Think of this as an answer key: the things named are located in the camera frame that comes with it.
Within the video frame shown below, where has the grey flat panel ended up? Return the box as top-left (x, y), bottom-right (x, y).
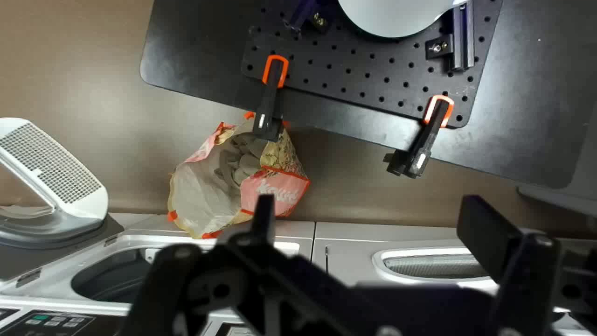
top-left (515, 118), bottom-right (597, 220)

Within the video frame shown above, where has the black control panel with displays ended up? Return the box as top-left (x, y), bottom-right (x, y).
top-left (0, 308), bottom-right (97, 336)

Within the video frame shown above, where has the black metal bracket post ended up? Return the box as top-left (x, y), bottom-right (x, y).
top-left (423, 0), bottom-right (475, 73)

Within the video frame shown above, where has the crumpled red white bag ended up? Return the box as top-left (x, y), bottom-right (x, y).
top-left (166, 110), bottom-right (311, 241)

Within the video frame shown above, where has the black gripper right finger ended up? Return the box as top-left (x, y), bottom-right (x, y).
top-left (455, 194), bottom-right (597, 336)

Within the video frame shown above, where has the black clamp orange handle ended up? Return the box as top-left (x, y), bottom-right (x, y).
top-left (250, 54), bottom-right (291, 142)
top-left (382, 93), bottom-right (457, 181)

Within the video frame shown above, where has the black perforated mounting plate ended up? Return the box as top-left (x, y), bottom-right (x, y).
top-left (238, 0), bottom-right (505, 131)

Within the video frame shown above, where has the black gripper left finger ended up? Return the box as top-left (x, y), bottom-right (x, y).
top-left (119, 192), bottom-right (399, 336)

